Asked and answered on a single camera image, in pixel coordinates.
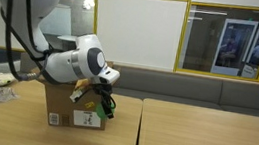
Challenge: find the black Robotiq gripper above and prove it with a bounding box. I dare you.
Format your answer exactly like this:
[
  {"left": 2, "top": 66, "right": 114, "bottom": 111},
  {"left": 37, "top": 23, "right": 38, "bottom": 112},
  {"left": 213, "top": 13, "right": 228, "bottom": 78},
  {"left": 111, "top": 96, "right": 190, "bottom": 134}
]
[{"left": 87, "top": 81, "right": 120, "bottom": 121}]

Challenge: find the brown cardboard box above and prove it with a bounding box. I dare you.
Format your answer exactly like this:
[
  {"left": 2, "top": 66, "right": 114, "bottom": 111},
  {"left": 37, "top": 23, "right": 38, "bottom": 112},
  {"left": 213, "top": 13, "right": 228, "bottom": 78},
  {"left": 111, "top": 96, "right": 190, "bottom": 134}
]
[{"left": 25, "top": 51, "right": 119, "bottom": 134}]

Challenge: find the grey upholstered bench sofa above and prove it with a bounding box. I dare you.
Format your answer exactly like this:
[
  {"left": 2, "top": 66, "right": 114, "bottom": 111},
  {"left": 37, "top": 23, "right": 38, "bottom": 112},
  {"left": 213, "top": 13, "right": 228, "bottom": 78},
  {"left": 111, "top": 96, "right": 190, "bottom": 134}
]
[{"left": 16, "top": 50, "right": 259, "bottom": 119}]

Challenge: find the white and yellow soft object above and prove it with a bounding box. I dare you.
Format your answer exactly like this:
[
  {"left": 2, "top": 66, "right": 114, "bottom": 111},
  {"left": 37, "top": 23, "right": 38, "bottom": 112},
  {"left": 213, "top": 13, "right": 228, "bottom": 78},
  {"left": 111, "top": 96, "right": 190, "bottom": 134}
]
[{"left": 0, "top": 71, "right": 19, "bottom": 90}]

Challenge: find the poster with seated person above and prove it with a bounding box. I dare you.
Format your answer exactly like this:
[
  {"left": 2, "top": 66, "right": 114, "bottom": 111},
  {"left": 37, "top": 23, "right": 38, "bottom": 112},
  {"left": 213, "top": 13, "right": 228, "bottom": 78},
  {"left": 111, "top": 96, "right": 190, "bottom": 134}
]
[{"left": 210, "top": 16, "right": 259, "bottom": 79}]

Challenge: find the olive brown wrist camera mount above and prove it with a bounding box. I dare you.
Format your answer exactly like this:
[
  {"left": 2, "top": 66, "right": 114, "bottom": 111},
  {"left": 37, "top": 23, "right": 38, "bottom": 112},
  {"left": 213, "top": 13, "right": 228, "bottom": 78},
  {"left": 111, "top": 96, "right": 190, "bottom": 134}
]
[{"left": 68, "top": 76, "right": 92, "bottom": 105}]

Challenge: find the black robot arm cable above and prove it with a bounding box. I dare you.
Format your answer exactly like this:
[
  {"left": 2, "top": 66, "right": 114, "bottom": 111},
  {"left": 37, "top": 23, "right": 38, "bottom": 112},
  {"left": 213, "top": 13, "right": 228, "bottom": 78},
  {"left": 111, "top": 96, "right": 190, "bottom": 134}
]
[{"left": 0, "top": 0, "right": 60, "bottom": 86}]

